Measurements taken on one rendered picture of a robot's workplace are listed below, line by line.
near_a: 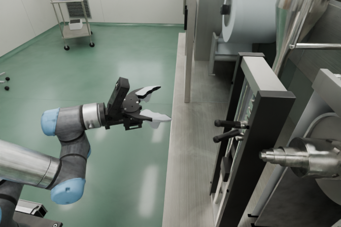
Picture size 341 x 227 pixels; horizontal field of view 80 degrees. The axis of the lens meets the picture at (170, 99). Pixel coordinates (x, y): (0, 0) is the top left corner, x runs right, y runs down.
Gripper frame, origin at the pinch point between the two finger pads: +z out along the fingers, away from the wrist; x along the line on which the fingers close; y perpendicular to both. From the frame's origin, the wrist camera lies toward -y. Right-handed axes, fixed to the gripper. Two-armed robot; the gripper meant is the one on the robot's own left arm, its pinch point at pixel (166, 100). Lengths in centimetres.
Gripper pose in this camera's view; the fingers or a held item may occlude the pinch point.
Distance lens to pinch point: 62.9
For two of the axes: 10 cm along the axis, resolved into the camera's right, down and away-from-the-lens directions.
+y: -0.4, 7.2, 6.9
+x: 2.5, 6.8, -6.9
